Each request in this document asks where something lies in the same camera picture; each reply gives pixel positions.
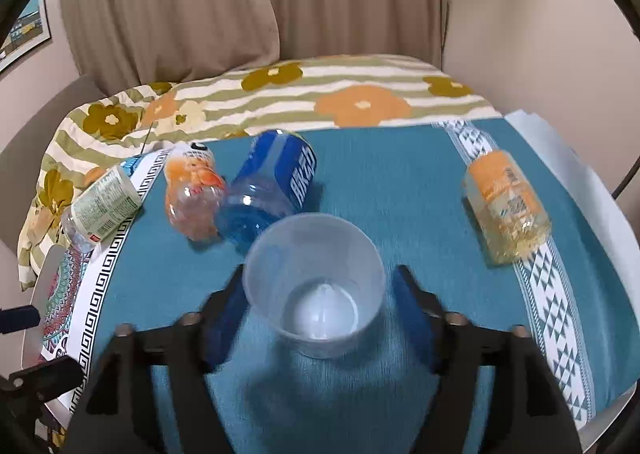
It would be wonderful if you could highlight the framed wall picture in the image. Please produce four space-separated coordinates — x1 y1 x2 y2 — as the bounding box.
0 0 52 73

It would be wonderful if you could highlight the floral striped blanket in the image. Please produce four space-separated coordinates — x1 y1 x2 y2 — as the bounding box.
17 53 502 291

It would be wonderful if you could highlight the green label clear bottle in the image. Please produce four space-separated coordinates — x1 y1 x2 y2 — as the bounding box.
62 165 145 253

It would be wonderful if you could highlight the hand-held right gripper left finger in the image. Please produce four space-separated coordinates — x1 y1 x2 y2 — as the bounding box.
65 265 248 454

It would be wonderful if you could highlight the blue plastic bottle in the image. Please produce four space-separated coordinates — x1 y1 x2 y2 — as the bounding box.
216 129 319 255

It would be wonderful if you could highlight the teal patterned cloth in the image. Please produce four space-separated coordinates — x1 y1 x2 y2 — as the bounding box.
35 115 632 454

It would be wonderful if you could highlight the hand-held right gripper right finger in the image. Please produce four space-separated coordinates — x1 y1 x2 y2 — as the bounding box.
392 265 585 454

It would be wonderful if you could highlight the orange label clear bottle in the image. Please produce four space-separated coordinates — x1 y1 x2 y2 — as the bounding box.
164 141 227 241

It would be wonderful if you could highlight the beige curtain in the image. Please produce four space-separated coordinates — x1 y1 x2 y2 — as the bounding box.
56 0 446 95

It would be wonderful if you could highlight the translucent plastic cup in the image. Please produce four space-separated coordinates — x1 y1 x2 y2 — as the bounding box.
243 213 387 360

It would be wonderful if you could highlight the yellow drink bottle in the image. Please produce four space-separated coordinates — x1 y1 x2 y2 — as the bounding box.
462 149 553 266

